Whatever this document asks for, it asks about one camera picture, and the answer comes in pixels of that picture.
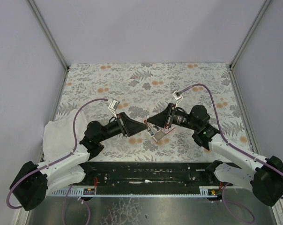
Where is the white cable duct strip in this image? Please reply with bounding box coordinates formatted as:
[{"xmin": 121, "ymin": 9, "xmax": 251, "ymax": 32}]
[{"xmin": 49, "ymin": 187, "xmax": 96, "ymax": 197}]

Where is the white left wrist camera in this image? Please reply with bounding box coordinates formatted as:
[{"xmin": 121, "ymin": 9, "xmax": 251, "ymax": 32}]
[{"xmin": 108, "ymin": 99, "xmax": 120, "ymax": 117}]

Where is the left aluminium frame post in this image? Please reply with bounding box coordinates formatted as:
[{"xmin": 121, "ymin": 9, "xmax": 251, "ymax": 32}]
[{"xmin": 25, "ymin": 0, "xmax": 69, "ymax": 71}]

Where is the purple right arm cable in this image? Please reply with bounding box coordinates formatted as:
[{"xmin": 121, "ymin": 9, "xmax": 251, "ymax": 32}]
[{"xmin": 178, "ymin": 83, "xmax": 283, "ymax": 223}]

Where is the white cloth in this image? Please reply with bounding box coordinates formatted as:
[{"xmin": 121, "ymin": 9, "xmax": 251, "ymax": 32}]
[{"xmin": 43, "ymin": 109, "xmax": 88, "ymax": 161}]

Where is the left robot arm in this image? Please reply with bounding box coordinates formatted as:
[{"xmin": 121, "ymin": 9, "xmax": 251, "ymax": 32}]
[{"xmin": 8, "ymin": 112, "xmax": 148, "ymax": 211}]

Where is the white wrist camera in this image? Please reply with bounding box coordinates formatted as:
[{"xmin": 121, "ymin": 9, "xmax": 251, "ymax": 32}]
[
  {"xmin": 108, "ymin": 99, "xmax": 120, "ymax": 117},
  {"xmin": 172, "ymin": 90, "xmax": 183, "ymax": 108}
]

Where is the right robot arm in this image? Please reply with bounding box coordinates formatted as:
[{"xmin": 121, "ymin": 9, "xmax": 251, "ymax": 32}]
[{"xmin": 147, "ymin": 103, "xmax": 283, "ymax": 206}]

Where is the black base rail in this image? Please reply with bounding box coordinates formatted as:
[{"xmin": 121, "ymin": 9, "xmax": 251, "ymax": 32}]
[{"xmin": 77, "ymin": 162, "xmax": 221, "ymax": 196}]

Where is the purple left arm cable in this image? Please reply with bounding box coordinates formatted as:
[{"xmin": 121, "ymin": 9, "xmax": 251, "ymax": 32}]
[{"xmin": 6, "ymin": 98, "xmax": 109, "ymax": 225}]

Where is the right aluminium frame post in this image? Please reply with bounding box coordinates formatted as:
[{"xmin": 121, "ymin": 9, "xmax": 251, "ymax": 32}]
[{"xmin": 230, "ymin": 0, "xmax": 273, "ymax": 70}]

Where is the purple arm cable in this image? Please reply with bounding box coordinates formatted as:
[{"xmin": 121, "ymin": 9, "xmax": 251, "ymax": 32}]
[
  {"xmin": 178, "ymin": 83, "xmax": 283, "ymax": 223},
  {"xmin": 6, "ymin": 98, "xmax": 109, "ymax": 225}
]

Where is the floral patterned table mat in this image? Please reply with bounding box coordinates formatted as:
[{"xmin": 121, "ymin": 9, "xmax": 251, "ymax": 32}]
[{"xmin": 55, "ymin": 63, "xmax": 251, "ymax": 162}]

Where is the red white staple box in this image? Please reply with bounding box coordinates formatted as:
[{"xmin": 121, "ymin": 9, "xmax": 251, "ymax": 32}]
[{"xmin": 153, "ymin": 127, "xmax": 175, "ymax": 142}]

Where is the aluminium frame post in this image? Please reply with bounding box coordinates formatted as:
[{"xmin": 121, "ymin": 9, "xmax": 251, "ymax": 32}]
[
  {"xmin": 230, "ymin": 0, "xmax": 273, "ymax": 70},
  {"xmin": 25, "ymin": 0, "xmax": 69, "ymax": 71}
]

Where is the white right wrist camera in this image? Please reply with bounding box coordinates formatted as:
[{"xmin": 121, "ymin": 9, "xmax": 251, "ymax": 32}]
[{"xmin": 172, "ymin": 90, "xmax": 183, "ymax": 108}]

